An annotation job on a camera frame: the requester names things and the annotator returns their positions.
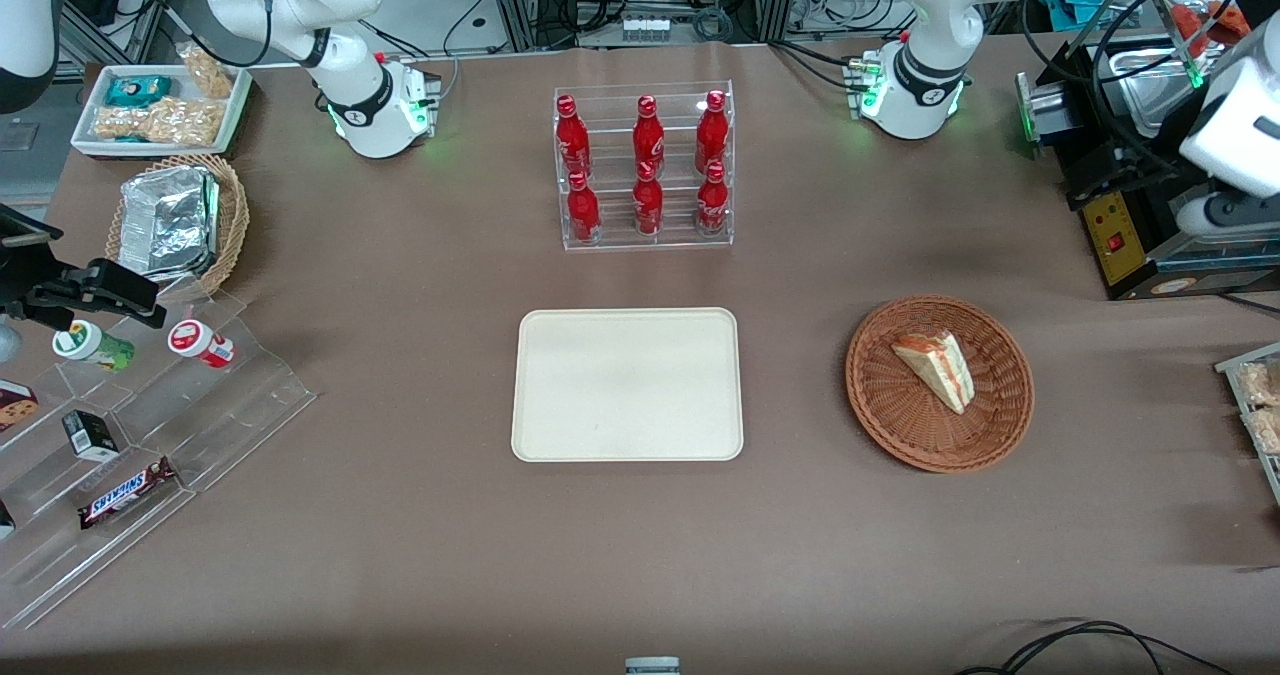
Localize small black box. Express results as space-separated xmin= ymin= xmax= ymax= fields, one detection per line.
xmin=62 ymin=410 xmax=121 ymax=462

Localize white tray with snack bags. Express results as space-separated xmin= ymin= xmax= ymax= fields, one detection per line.
xmin=1215 ymin=343 xmax=1280 ymax=506

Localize silver foil pouch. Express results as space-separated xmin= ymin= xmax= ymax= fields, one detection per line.
xmin=118 ymin=165 xmax=221 ymax=281

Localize clear acrylic bottle rack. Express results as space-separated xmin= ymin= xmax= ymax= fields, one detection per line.
xmin=553 ymin=80 xmax=736 ymax=252

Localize black food warmer cabinet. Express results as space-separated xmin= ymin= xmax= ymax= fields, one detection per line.
xmin=1015 ymin=0 xmax=1280 ymax=301

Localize black floor cable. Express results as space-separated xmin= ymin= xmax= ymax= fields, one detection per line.
xmin=955 ymin=619 xmax=1236 ymax=675

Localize white rectangular snack tray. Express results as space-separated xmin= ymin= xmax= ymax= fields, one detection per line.
xmin=70 ymin=63 xmax=254 ymax=159

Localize cream plastic serving tray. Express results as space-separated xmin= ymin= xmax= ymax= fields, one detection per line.
xmin=511 ymin=307 xmax=745 ymax=463

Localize green white-capped bottle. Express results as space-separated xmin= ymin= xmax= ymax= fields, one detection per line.
xmin=52 ymin=319 xmax=136 ymax=373

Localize brown round wicker basket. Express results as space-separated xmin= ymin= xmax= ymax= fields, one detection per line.
xmin=845 ymin=295 xmax=1035 ymax=474

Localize brown cookie box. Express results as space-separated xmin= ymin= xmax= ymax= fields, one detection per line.
xmin=0 ymin=379 xmax=41 ymax=434

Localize stainless steel pan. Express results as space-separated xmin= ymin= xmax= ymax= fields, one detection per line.
xmin=1095 ymin=40 xmax=1206 ymax=138

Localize large clear peanut bag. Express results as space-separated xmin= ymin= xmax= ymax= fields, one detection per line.
xmin=95 ymin=97 xmax=226 ymax=148

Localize red fried food pieces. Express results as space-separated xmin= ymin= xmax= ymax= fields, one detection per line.
xmin=1165 ymin=0 xmax=1251 ymax=46

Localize Snickers chocolate bar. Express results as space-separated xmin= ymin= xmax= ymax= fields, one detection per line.
xmin=78 ymin=457 xmax=178 ymax=531

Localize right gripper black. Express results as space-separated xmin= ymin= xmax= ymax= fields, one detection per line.
xmin=0 ymin=203 xmax=167 ymax=333

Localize light tan wicker basket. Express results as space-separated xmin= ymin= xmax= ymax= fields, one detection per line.
xmin=104 ymin=153 xmax=251 ymax=301

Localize clear acrylic stepped display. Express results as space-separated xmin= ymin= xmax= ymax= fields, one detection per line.
xmin=0 ymin=290 xmax=318 ymax=631

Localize red cola bottle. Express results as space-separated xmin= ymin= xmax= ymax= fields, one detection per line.
xmin=697 ymin=160 xmax=729 ymax=238
xmin=632 ymin=95 xmax=666 ymax=178
xmin=555 ymin=94 xmax=591 ymax=178
xmin=633 ymin=161 xmax=665 ymax=238
xmin=695 ymin=90 xmax=729 ymax=176
xmin=567 ymin=171 xmax=602 ymax=246

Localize red white-rimmed cup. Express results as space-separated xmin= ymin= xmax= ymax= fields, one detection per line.
xmin=167 ymin=319 xmax=237 ymax=369

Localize small clear peanut bag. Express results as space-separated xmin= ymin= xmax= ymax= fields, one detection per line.
xmin=175 ymin=43 xmax=236 ymax=101

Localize teal snack packet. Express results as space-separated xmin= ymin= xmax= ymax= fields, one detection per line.
xmin=105 ymin=75 xmax=173 ymax=108

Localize triangular sandwich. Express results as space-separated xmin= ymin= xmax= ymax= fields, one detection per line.
xmin=891 ymin=330 xmax=975 ymax=416

